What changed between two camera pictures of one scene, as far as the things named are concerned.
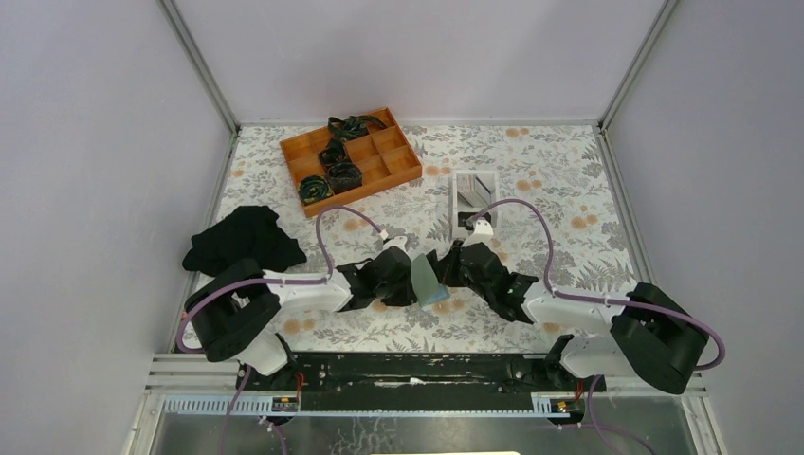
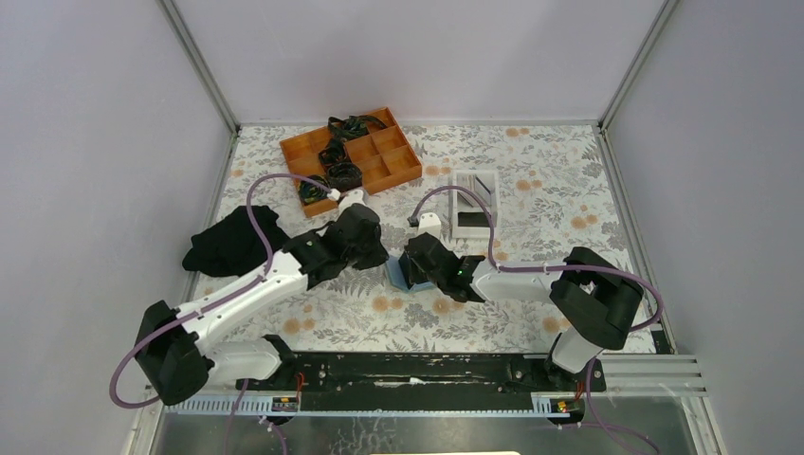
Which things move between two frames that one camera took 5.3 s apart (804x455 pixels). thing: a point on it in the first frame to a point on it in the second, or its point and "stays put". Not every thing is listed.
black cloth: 249,232 stays put
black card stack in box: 468,215 stays put
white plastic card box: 470,191 stays put
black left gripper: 406,297 to 377,257
